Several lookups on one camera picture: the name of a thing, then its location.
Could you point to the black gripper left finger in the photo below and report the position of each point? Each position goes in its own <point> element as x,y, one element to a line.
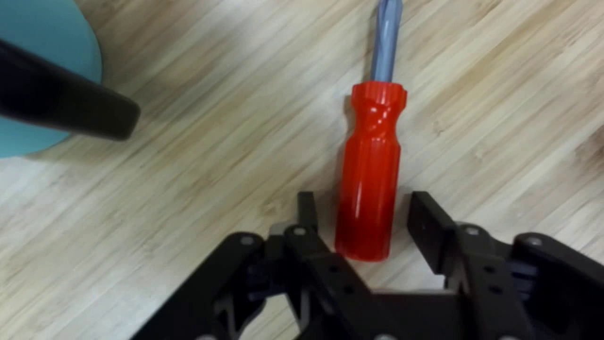
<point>307,210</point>

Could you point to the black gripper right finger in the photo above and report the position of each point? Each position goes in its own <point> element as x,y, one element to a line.
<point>435,219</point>

